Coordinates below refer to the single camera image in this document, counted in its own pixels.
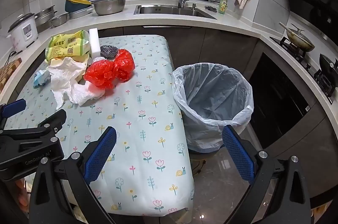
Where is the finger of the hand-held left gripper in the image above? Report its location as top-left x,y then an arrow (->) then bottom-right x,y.
0,98 -> 27,132
0,108 -> 67,145

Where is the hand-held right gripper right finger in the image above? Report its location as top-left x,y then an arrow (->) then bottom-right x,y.
221,125 -> 312,224

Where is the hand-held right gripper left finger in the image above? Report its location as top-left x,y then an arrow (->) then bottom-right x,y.
28,126 -> 118,224

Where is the small blue white carton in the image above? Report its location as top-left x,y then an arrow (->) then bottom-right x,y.
33,69 -> 52,88

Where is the white paper towel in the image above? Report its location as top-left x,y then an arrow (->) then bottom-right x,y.
47,56 -> 106,111

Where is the trash bin with white liner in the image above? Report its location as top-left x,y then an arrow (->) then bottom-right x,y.
172,63 -> 254,154

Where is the red plastic bag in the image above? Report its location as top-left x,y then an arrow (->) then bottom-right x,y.
84,49 -> 136,90

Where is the yellow green packaging bag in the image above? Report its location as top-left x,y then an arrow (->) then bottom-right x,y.
45,30 -> 91,64

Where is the steel wool scrubber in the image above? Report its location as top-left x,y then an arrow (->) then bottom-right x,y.
100,45 -> 120,59

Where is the white sponge block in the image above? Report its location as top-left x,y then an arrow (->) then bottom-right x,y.
88,28 -> 101,59

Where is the person's left hand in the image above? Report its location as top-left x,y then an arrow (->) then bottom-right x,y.
14,179 -> 30,208

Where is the wooden cutting board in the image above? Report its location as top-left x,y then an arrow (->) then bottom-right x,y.
0,57 -> 23,92

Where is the black built-in oven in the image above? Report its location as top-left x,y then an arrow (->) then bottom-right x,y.
248,52 -> 317,145

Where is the floral tablecloth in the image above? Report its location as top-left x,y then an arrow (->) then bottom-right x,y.
4,34 -> 196,216

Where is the white rice cooker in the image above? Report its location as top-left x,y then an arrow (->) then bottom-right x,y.
7,12 -> 39,51

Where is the steel steamer pot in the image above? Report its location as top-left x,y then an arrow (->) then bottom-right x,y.
34,5 -> 58,33

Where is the small steel bowl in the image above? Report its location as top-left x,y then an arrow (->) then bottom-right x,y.
50,12 -> 70,27

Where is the steel tray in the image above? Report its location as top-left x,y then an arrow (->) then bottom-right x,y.
68,6 -> 93,19

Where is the blue yellow basin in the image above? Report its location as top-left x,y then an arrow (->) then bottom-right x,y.
65,0 -> 93,13

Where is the black gas stove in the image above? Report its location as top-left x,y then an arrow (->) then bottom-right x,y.
269,36 -> 336,104

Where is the steel colander bowl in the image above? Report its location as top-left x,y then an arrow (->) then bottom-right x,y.
91,0 -> 128,15

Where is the black frying pan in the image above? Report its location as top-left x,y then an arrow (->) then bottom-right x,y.
319,53 -> 338,76

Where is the wok with lid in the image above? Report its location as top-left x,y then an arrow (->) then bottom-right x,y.
278,22 -> 316,52

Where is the steel sink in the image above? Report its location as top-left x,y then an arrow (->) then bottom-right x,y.
133,4 -> 217,20

